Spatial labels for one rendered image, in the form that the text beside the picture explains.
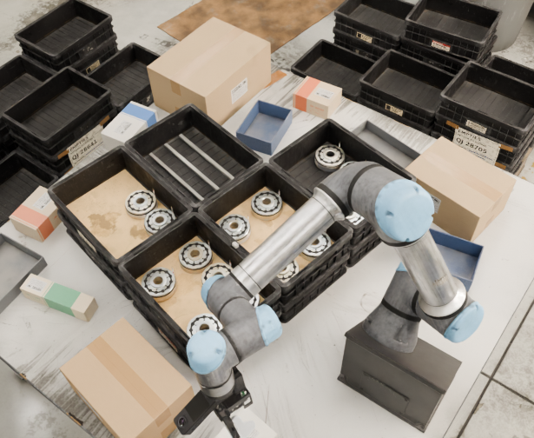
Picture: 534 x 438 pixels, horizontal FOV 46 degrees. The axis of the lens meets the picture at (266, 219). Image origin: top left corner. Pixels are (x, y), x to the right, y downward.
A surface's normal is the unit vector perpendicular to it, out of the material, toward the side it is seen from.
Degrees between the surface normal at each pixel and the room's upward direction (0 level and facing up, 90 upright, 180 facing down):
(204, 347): 6
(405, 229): 62
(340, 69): 0
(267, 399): 0
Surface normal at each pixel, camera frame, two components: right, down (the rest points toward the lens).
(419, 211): 0.42, 0.32
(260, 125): -0.02, -0.61
